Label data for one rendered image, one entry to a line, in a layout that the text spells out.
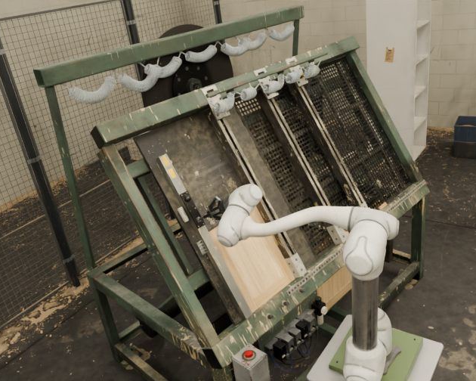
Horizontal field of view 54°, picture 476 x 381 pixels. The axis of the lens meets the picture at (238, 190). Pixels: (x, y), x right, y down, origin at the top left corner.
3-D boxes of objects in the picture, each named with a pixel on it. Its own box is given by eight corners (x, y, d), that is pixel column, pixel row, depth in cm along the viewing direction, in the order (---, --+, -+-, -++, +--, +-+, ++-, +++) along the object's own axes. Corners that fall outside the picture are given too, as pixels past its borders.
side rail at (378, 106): (406, 185, 361) (418, 181, 352) (339, 60, 359) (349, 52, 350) (411, 181, 366) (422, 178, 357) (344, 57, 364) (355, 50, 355)
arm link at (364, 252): (387, 364, 209) (378, 406, 192) (350, 355, 216) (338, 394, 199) (392, 220, 172) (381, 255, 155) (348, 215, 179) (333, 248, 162)
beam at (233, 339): (211, 369, 234) (223, 370, 225) (200, 348, 234) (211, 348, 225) (418, 195, 366) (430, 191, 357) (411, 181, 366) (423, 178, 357)
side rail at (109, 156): (201, 348, 234) (211, 348, 225) (96, 154, 232) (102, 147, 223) (209, 341, 238) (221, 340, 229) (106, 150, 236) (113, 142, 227)
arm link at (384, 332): (395, 336, 223) (393, 302, 213) (388, 366, 209) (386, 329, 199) (361, 330, 230) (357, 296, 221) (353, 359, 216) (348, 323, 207)
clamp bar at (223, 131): (290, 280, 268) (319, 274, 249) (193, 97, 266) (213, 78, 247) (301, 271, 274) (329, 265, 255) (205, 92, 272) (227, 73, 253)
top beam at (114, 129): (99, 150, 227) (105, 143, 219) (89, 132, 227) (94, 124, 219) (350, 54, 359) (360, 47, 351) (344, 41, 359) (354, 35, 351)
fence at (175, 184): (242, 320, 244) (246, 319, 241) (156, 159, 242) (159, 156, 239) (248, 314, 247) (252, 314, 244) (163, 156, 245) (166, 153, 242)
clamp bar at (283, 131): (333, 246, 293) (361, 239, 274) (244, 78, 291) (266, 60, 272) (342, 239, 299) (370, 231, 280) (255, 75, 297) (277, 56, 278)
